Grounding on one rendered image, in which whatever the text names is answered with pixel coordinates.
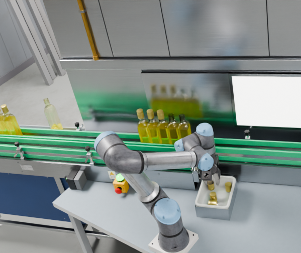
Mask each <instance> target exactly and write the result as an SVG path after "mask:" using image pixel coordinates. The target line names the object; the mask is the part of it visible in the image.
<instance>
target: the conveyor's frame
mask: <svg viewBox="0 0 301 253"><path fill-rule="evenodd" d="M26 159H27V160H26V161H21V159H20V158H16V157H3V156H0V172H1V173H12V174H23V175H34V176H45V177H54V178H64V176H68V175H69V173H70V172H71V170H79V171H84V173H85V176H86V179H87V180H89V181H100V182H111V183H113V182H114V180H115V178H116V176H117V175H118V174H120V173H117V172H114V171H112V170H111V169H109V168H108V167H107V166H106V164H96V166H90V164H89V163H81V162H68V161H55V160H41V159H28V158H26ZM217 168H219V169H220V171H221V173H229V174H238V180H239V181H243V182H256V183H268V184H280V185H292V186H301V166H293V165H292V166H290V165H277V164H262V163H246V162H231V161H219V165H218V162H217ZM192 172H193V171H185V170H172V169H167V170H153V171H144V173H145V174H146V175H147V177H148V178H149V179H150V180H151V181H154V182H156V183H157V184H158V185H159V186H160V187H166V188H174V189H188V190H196V187H197V184H198V182H194V180H193V174H192Z"/></svg>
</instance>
